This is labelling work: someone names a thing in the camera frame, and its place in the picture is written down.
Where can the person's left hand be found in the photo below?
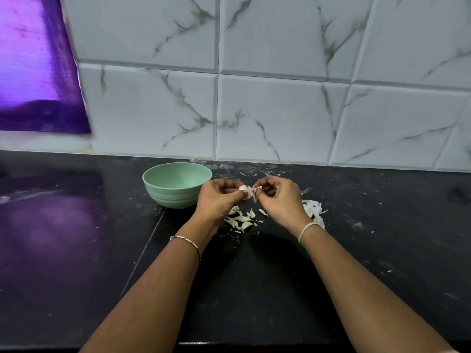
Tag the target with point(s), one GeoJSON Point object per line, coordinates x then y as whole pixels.
{"type": "Point", "coordinates": [217, 202]}

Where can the person's right hand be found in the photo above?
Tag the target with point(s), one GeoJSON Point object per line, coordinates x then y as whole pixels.
{"type": "Point", "coordinates": [283, 203]}

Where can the garlic clove cluster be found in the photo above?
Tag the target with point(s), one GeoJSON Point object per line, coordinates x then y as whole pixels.
{"type": "Point", "coordinates": [241, 220]}

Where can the white garlic bulb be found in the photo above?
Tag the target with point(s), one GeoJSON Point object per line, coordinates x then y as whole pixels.
{"type": "Point", "coordinates": [246, 190]}

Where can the mint green bowl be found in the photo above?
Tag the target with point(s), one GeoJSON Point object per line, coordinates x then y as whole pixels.
{"type": "Point", "coordinates": [176, 181]}

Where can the person's right forearm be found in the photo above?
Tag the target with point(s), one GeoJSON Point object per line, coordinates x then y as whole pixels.
{"type": "Point", "coordinates": [368, 294]}

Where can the person's left forearm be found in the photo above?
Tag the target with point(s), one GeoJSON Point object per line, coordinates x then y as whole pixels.
{"type": "Point", "coordinates": [151, 297]}

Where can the pile of white garlic peels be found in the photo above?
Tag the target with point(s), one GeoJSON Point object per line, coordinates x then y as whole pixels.
{"type": "Point", "coordinates": [315, 211]}

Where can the purple cloth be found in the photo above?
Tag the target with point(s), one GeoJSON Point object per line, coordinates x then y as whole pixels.
{"type": "Point", "coordinates": [37, 66]}

